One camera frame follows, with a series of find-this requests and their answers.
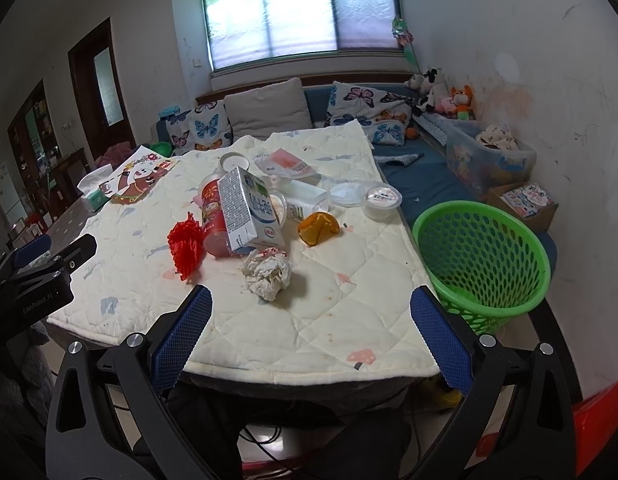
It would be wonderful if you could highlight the red plastic stool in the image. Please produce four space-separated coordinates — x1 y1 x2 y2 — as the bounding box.
472 382 618 479

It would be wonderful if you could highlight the green plastic trash basket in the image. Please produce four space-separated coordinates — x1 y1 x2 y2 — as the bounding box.
412 200 552 335

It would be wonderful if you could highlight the orange fox plush toy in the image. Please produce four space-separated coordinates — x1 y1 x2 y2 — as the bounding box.
441 84 475 120

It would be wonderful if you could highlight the brown wooden door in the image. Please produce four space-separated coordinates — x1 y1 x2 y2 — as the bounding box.
68 18 136 159

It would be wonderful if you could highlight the blue sofa mattress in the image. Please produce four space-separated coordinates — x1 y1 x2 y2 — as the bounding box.
303 84 557 273

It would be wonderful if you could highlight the orange peel piece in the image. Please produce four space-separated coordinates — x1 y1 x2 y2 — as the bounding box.
297 211 341 247

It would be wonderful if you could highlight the clear plastic food container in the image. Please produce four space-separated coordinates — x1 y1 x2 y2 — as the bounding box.
269 176 329 222

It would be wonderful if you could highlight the cardboard box with cards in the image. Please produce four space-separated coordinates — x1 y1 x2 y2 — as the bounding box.
487 182 558 232

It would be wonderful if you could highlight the butterfly pillow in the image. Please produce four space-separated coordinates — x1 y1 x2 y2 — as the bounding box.
324 81 413 146
166 101 233 155

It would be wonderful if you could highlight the white milk carton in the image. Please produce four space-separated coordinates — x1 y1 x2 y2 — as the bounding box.
218 167 286 254

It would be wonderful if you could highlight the cartoon bear picture book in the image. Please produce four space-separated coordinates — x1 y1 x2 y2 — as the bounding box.
99 146 178 205

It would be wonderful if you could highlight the beige cushion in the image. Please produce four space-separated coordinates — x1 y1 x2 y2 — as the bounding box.
224 78 312 140

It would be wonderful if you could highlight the window with blinds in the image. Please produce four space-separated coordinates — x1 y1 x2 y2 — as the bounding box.
202 0 399 70

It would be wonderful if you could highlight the green plastic bowl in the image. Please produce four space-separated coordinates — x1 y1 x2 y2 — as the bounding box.
150 141 173 157

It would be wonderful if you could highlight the cow plush toy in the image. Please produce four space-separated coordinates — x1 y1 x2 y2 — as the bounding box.
405 67 449 116

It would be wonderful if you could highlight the white tissue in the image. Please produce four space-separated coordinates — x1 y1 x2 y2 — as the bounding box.
242 247 292 302

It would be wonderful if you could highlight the green tissue box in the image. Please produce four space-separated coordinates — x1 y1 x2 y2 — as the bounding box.
77 164 113 212

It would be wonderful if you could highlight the red mesh net bag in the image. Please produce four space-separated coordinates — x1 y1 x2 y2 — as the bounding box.
167 212 205 281

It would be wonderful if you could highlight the left butterfly pillow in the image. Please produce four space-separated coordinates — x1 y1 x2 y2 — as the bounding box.
166 101 233 155

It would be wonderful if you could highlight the red instant noodle cup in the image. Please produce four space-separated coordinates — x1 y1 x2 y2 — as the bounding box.
199 170 232 258

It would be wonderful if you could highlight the clear plastic storage bin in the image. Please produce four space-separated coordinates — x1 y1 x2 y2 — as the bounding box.
416 113 537 198

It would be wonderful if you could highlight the pink snack wrapper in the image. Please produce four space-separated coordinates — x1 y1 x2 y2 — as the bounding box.
254 148 317 180

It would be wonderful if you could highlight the white quilted table cover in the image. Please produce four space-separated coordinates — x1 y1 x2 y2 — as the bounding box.
48 150 438 387

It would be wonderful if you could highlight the round lidded pudding cup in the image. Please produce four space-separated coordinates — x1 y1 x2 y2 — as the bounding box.
269 191 287 226

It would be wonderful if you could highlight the right butterfly pillow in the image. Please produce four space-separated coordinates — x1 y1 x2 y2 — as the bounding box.
324 81 413 146

